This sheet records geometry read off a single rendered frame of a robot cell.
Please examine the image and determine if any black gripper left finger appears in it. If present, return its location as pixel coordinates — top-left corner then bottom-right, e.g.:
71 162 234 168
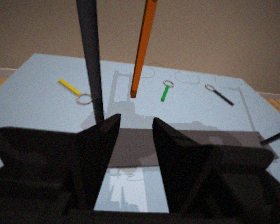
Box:
0 113 121 210

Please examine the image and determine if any yellow handle with grey loop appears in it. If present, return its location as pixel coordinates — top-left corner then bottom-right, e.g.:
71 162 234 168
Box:
58 79 92 104

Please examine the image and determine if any orange handle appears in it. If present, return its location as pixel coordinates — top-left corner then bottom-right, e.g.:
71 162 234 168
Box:
130 0 157 98

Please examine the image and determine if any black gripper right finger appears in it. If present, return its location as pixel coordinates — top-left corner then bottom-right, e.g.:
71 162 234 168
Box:
152 117 275 213

